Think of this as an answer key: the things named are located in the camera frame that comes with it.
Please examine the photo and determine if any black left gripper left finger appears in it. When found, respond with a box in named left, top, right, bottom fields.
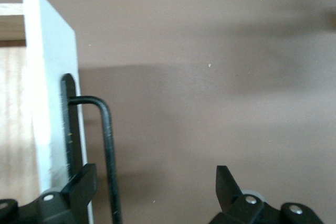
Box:
left=0, top=163, right=98, bottom=224

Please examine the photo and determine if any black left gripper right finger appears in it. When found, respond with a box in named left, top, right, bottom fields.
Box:
left=208, top=165, right=324, bottom=224

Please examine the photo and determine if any black metal drawer handle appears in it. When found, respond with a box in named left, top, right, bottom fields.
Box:
left=60, top=73, right=122, bottom=224

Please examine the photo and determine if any white-fronted wooden drawer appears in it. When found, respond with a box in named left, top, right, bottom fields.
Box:
left=0, top=0, right=95, bottom=224

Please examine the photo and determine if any brown table cover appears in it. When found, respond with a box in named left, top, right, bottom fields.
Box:
left=25, top=0, right=336, bottom=224

